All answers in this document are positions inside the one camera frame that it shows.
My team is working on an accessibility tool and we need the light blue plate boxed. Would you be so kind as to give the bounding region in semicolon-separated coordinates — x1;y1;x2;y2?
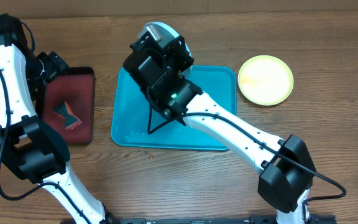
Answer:
129;22;180;84

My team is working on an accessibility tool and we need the red and green sponge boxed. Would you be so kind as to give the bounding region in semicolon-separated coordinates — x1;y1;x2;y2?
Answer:
53;101;82;129

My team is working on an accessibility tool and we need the yellow-green plate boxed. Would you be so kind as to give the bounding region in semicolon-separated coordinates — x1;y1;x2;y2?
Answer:
237;55;294;106

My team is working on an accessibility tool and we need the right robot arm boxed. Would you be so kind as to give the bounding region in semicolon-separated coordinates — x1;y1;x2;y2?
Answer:
123;31;316;223

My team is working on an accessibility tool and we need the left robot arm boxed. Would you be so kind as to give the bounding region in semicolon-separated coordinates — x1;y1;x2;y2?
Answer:
0;14;115;223

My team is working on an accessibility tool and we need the dark red black-rimmed tray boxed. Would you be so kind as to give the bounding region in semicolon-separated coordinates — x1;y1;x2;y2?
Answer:
42;67;96;144

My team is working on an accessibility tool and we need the teal plastic tray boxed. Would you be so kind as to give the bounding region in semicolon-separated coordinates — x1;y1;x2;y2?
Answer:
111;65;237;151

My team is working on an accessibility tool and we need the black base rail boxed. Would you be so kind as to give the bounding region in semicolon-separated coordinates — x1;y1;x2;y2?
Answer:
60;214;337;224

